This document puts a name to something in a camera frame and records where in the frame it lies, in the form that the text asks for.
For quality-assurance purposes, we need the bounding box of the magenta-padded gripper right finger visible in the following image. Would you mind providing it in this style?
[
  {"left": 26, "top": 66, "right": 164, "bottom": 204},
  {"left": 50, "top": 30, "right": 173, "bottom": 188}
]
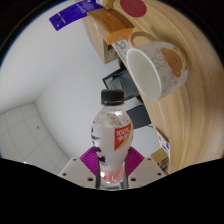
[{"left": 122, "top": 146, "right": 167, "bottom": 190}]

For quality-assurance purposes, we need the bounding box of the clear pink drink bottle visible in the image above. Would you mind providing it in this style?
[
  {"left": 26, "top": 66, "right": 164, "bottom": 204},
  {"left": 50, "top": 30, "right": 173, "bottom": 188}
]
[{"left": 90, "top": 88, "right": 134, "bottom": 184}]

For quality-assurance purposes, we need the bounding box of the white bear-print mug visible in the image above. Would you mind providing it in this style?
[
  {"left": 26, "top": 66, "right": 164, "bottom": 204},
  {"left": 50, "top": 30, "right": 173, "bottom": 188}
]
[{"left": 125, "top": 31, "right": 190, "bottom": 103}]

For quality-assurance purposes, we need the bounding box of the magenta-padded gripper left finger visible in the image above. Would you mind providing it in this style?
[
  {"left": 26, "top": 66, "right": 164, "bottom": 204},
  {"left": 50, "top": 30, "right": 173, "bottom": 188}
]
[{"left": 59, "top": 147, "right": 101, "bottom": 189}]

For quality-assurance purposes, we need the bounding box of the black mesh-back office chair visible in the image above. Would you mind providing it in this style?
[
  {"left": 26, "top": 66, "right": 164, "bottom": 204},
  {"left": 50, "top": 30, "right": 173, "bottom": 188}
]
[{"left": 101, "top": 61, "right": 152, "bottom": 129}]

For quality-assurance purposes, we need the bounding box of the wooden side desk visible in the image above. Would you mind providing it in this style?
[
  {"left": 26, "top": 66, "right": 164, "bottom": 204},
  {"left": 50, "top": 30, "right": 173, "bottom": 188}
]
[{"left": 83, "top": 14, "right": 129, "bottom": 65}]

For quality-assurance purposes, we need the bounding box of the purple hanging package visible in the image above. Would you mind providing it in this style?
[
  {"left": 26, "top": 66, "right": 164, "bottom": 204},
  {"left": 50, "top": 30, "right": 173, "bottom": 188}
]
[{"left": 48, "top": 0, "right": 104, "bottom": 32}]

